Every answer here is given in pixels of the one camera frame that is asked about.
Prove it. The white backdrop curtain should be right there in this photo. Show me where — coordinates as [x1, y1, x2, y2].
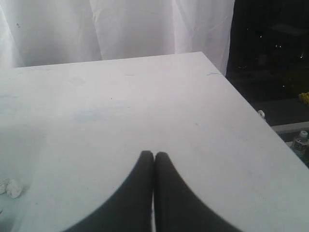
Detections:
[0, 0, 235, 73]

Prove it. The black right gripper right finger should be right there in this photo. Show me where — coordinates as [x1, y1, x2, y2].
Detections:
[154, 152, 239, 232]

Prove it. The yellow object in background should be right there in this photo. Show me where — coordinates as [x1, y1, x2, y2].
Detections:
[298, 92, 309, 105]

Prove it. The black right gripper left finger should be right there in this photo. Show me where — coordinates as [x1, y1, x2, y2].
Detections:
[66, 151, 154, 232]

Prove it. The small white capped bottle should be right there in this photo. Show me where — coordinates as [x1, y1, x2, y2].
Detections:
[290, 130, 309, 161]

